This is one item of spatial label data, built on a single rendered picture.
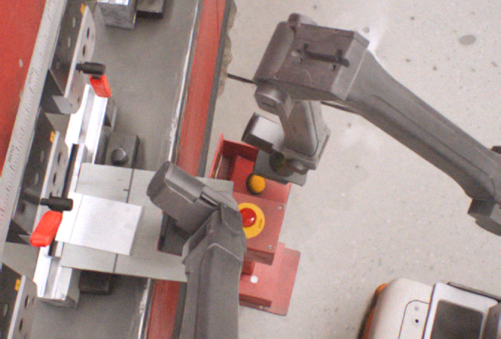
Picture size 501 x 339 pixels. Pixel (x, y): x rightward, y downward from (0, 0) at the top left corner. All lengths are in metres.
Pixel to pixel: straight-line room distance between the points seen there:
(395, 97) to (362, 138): 1.54
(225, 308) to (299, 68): 0.28
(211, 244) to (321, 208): 1.39
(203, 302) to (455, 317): 0.50
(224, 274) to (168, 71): 0.66
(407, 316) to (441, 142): 1.11
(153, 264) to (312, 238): 1.10
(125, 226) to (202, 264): 0.35
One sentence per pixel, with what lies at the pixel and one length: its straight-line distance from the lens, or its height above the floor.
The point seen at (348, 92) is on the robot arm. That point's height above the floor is 1.47.
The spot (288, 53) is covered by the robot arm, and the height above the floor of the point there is 1.45.
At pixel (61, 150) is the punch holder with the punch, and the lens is 1.05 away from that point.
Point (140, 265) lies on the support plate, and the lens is 1.22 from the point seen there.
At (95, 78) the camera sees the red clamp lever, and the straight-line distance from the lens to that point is 1.09.
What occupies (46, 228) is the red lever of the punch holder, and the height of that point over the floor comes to 1.31.
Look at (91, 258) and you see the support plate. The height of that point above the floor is 1.00.
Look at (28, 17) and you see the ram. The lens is 0.89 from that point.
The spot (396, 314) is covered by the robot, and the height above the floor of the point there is 0.28.
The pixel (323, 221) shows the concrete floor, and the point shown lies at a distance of 2.27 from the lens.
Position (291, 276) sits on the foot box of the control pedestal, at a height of 0.01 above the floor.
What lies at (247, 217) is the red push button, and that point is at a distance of 1.42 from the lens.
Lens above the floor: 2.18
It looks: 70 degrees down
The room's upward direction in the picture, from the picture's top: 3 degrees clockwise
